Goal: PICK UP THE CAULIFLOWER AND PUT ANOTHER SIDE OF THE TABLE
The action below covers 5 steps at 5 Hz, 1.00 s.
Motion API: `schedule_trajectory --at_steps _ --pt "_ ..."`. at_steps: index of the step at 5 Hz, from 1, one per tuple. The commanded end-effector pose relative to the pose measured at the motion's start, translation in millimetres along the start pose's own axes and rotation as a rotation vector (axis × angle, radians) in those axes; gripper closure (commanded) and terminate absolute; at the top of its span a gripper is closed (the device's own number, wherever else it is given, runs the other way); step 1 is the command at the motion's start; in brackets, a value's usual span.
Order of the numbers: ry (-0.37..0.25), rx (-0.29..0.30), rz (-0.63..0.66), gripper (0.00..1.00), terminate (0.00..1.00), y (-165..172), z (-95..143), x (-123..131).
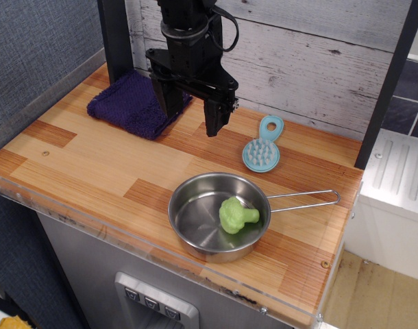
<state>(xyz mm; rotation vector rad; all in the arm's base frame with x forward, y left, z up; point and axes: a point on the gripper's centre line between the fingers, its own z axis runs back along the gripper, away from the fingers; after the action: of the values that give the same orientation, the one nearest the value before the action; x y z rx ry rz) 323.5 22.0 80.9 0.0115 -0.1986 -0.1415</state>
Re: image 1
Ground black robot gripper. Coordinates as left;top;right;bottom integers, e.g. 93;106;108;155
146;29;238;137

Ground stainless steel pan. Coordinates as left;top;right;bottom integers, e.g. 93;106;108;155
167;171;341;264

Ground green toy cauliflower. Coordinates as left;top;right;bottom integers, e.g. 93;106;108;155
219;197;260;234

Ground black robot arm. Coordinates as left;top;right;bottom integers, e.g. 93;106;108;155
146;1;238;137

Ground purple folded towel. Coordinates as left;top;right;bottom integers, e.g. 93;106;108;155
87;70;192;140

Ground light blue scalp brush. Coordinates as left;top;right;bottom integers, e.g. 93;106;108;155
243;115;284;173

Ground silver cabinet with button panel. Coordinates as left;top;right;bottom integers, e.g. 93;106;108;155
39;212;317;328

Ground clear acrylic table edge guard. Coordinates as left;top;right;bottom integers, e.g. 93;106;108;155
0;173;323;328

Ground white ribbed box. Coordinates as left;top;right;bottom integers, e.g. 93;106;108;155
344;130;418;279

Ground yellow object in corner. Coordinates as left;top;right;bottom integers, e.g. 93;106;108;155
0;316;32;329

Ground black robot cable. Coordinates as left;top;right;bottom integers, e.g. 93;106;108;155
208;6;240;53

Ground black left frame post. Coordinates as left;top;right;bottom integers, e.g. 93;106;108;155
97;0;134;84

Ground black frame post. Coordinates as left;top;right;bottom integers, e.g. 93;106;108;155
354;0;418;169
97;0;134;84

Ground black right frame post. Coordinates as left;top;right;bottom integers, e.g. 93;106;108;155
354;0;418;169

